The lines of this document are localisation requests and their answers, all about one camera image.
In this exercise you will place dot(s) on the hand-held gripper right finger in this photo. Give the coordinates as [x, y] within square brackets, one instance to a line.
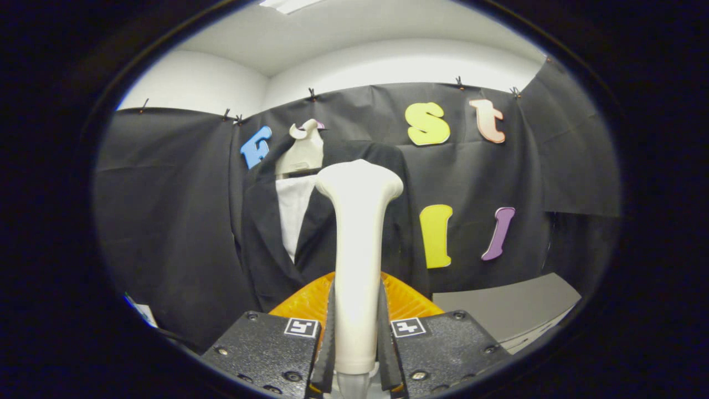
[386, 360]

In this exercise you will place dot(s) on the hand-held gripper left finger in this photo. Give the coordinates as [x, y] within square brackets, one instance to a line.
[327, 363]

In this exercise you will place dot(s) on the white garment steamer head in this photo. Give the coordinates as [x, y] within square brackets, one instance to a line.
[357, 249]

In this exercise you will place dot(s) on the black suit jacket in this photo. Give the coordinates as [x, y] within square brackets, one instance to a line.
[266, 244]

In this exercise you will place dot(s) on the grey cabinet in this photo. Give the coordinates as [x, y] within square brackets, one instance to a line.
[498, 310]

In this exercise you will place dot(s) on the white cloth panel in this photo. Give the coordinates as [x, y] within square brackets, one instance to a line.
[293, 216]

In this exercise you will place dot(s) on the white power strip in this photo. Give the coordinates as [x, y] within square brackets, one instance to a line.
[145, 313]

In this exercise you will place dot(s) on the cream plastic hanger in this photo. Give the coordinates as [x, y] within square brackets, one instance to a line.
[303, 155]

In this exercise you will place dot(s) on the black backdrop cloth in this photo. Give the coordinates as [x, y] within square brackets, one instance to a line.
[166, 221]

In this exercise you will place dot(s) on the row of black clips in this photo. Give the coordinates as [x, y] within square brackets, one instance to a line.
[312, 95]

